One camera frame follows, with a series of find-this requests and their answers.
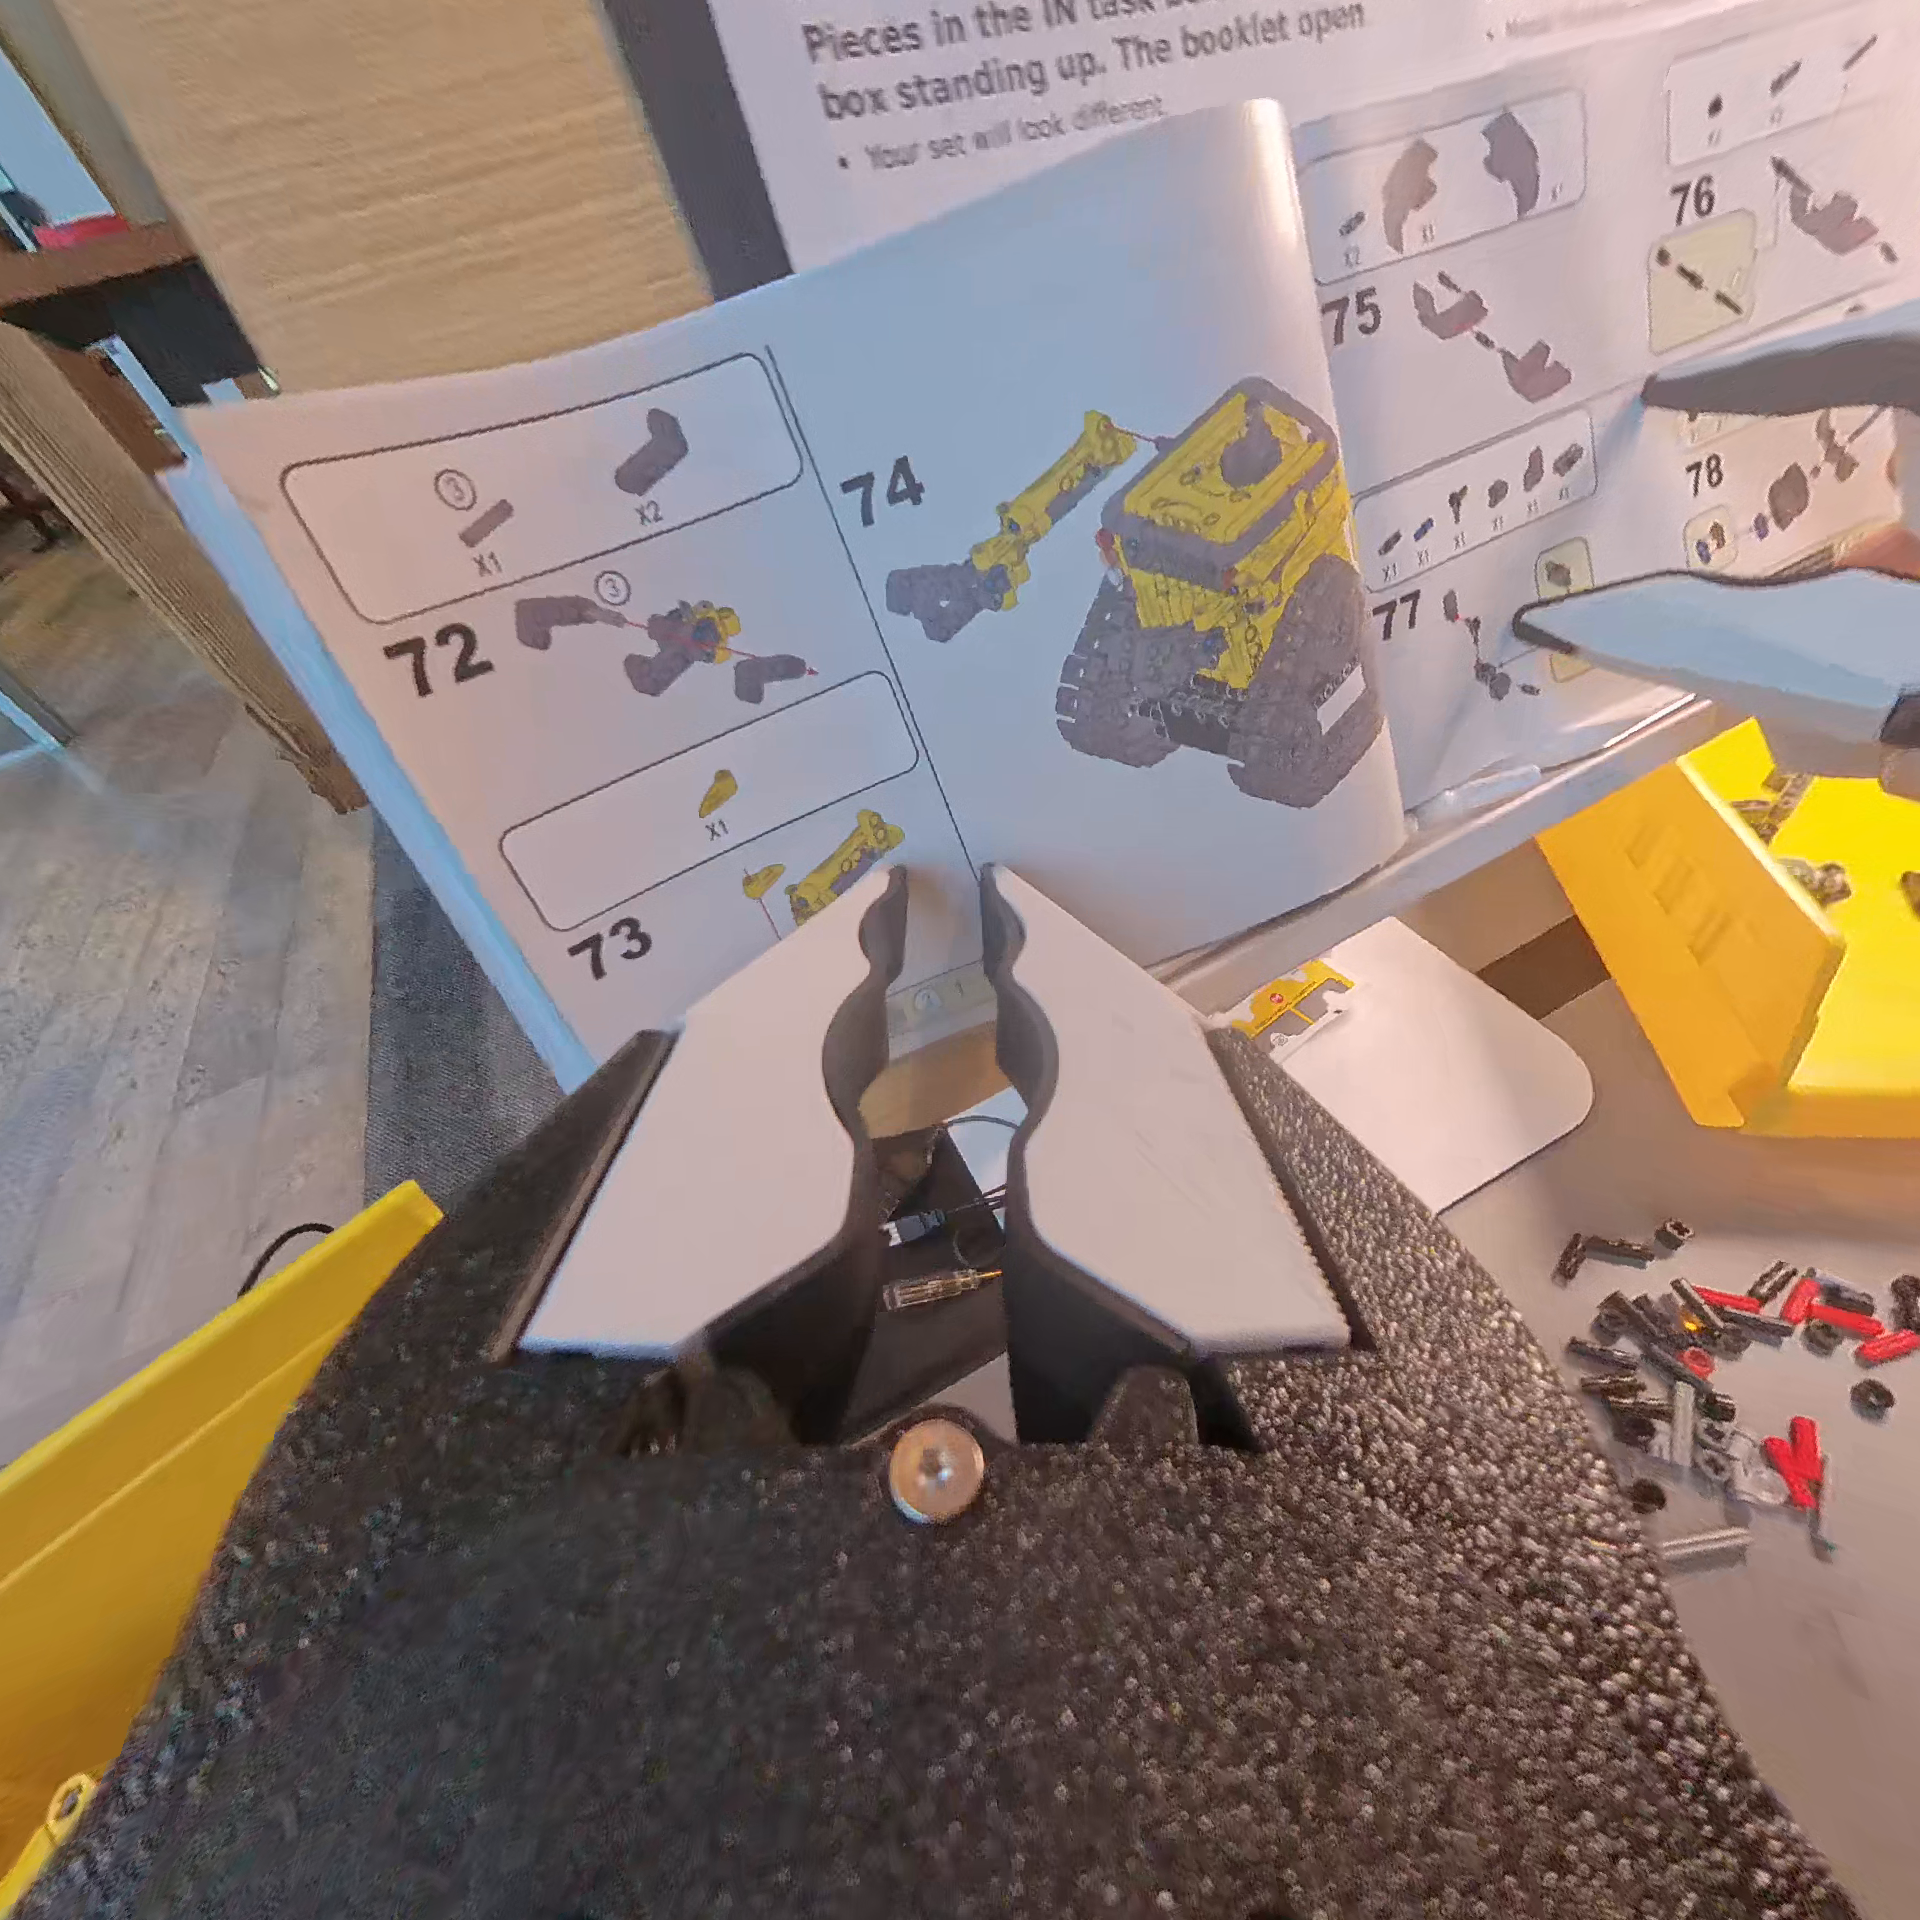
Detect white book stand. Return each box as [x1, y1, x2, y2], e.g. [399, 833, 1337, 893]
[52, 0, 1728, 1097]

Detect pile of red black parts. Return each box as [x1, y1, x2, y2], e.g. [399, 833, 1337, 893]
[1552, 1218, 1920, 1567]

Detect heap of blue grey parts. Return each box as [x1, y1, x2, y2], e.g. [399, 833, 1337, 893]
[1733, 766, 1920, 917]

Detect printed instruction booklet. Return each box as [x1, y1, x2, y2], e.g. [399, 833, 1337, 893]
[1216, 960, 1359, 1052]

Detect large printed task sheet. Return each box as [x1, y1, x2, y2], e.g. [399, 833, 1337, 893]
[704, 0, 1920, 278]

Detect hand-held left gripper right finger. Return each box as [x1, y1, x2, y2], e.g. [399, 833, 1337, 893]
[977, 863, 1356, 1359]

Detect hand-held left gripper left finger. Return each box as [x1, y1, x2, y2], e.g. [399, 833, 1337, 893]
[516, 865, 912, 1365]

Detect black cable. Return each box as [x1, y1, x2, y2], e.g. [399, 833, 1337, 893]
[878, 1118, 1008, 1248]

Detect yellow parts bin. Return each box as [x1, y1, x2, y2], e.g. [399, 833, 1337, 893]
[1536, 719, 1920, 1142]
[0, 1182, 444, 1869]

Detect building manual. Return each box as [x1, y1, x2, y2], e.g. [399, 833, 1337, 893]
[181, 22, 1920, 1038]

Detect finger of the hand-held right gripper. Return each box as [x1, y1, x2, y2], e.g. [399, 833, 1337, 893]
[1510, 556, 1920, 748]
[1639, 300, 1920, 422]

